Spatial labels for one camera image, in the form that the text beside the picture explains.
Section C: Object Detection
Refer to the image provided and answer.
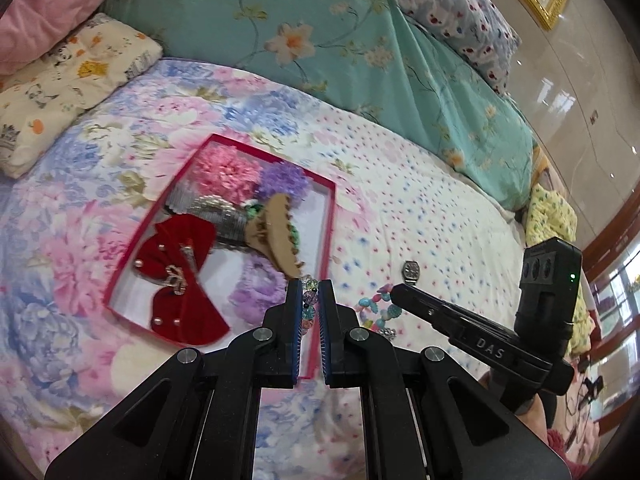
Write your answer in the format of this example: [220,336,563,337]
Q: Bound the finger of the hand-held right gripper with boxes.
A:
[390,284,471,346]

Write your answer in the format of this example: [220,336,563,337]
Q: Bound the multicoloured bead bracelet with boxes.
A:
[299,274,321,322]

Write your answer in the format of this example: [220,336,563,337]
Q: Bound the red shallow cardboard box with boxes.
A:
[102,133,337,381]

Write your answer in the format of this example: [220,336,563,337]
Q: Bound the person's right forearm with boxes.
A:
[517,392,593,480]

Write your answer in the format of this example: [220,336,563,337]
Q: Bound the teal floral quilt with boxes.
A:
[100,0,540,213]

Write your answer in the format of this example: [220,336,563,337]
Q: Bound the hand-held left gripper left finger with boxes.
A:
[45,280,306,480]

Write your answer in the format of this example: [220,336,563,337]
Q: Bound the lavender frilly scrunchie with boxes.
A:
[231,256,290,322]

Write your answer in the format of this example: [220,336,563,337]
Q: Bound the pink frilly flower scrunchie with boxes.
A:
[187,147,263,201]

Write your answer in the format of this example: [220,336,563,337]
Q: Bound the cream cartoon print pillow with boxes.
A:
[0,12,165,179]

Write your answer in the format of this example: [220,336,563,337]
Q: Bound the red velvet bow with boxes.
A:
[132,212,232,347]

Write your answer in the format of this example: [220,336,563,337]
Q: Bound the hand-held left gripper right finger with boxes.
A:
[318,279,573,480]

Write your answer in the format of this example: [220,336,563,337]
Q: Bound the pink pillow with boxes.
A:
[0,0,128,77]

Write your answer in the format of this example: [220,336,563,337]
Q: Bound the yellow printed cloth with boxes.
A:
[524,183,591,356]

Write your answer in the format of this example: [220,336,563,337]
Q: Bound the dark cable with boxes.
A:
[565,357,608,453]

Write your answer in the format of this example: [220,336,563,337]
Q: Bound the brown claw hair clip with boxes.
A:
[248,194,307,278]

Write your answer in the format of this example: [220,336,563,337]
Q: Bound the floral bed sheet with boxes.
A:
[0,57,531,480]

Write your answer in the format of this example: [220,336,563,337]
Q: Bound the white pillow with red print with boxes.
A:
[387,0,522,97]

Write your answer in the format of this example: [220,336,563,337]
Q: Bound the pastel heart bead bracelet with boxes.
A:
[356,284,405,332]

